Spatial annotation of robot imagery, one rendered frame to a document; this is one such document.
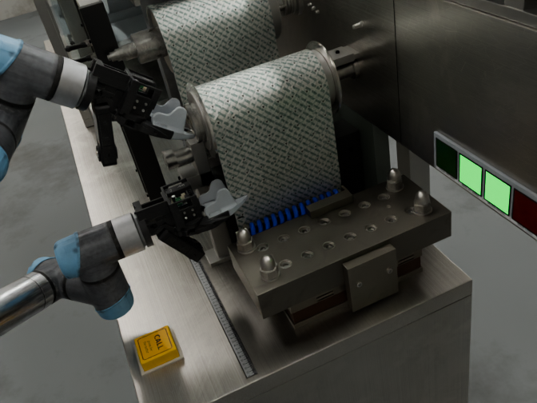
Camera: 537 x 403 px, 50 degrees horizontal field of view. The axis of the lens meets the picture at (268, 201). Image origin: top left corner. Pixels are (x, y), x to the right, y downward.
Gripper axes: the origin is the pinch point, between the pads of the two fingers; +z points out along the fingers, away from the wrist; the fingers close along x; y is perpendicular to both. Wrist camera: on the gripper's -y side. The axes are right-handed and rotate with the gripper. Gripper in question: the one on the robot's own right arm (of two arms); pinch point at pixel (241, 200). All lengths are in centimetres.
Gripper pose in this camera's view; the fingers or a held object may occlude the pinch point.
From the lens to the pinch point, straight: 112.0
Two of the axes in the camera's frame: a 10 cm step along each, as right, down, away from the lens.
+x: -3.8, -4.8, 7.9
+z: 9.1, -3.6, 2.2
